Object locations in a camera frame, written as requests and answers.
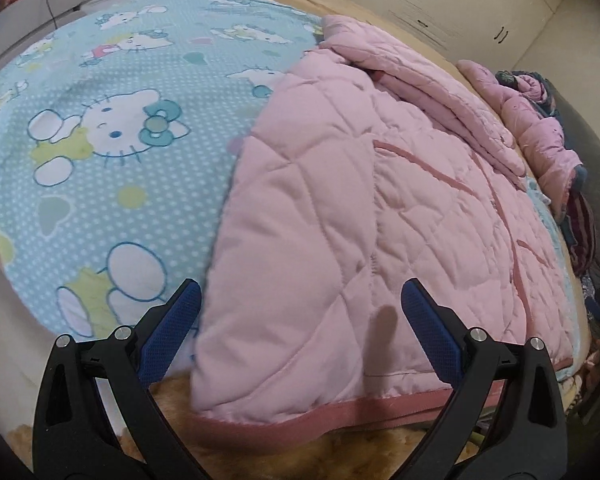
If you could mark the blue cartoon printed blanket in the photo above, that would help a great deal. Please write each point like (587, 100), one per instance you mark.
(130, 185)

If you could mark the dark striped pillow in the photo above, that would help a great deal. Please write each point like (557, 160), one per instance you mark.
(582, 230)

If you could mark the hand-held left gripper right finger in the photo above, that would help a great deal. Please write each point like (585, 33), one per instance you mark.
(430, 330)

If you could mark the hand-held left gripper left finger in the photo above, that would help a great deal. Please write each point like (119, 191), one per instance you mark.
(172, 330)

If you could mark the grey low desk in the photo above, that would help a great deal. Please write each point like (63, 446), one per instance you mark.
(25, 15)

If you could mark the pink quilted jacket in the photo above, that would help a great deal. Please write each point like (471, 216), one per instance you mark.
(330, 235)

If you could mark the yellow fuzzy blanket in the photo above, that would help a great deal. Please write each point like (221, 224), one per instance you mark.
(280, 452)

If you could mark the pink puffer garment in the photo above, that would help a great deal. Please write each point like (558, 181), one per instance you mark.
(540, 135)

